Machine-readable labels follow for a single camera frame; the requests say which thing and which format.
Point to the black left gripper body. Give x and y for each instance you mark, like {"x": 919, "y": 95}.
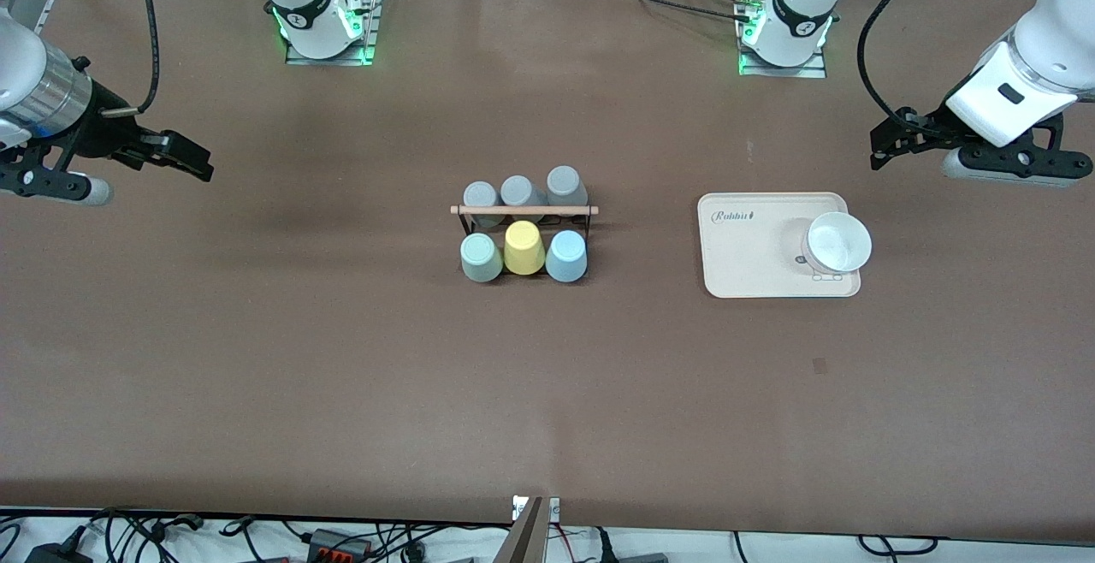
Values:
{"x": 926, "y": 129}

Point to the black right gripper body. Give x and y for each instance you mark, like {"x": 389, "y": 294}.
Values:
{"x": 104, "y": 131}

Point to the pale green cup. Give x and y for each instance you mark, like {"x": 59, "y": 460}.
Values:
{"x": 481, "y": 257}

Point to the light blue cup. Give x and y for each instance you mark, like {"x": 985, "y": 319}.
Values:
{"x": 566, "y": 257}

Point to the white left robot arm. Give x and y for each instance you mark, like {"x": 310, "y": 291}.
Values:
{"x": 1044, "y": 50}

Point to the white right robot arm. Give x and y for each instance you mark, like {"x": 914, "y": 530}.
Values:
{"x": 17, "y": 58}

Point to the white bowl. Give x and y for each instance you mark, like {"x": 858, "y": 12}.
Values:
{"x": 838, "y": 242}

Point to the cream plastic tray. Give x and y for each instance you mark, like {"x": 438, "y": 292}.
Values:
{"x": 744, "y": 255}

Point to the grey cup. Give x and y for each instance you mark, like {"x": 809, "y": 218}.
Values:
{"x": 479, "y": 195}
{"x": 565, "y": 182}
{"x": 517, "y": 191}

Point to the yellow cup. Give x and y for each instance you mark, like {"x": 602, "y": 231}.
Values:
{"x": 522, "y": 246}

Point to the grey power strip red switches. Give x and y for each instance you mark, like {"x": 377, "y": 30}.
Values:
{"x": 334, "y": 542}

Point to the black power adapter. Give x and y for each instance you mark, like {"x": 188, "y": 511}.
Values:
{"x": 56, "y": 554}

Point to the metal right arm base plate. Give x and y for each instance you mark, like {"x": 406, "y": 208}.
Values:
{"x": 370, "y": 32}

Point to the white metal bracket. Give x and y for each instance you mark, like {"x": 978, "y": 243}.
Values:
{"x": 554, "y": 510}

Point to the wooden camera post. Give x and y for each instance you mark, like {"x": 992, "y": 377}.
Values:
{"x": 526, "y": 537}

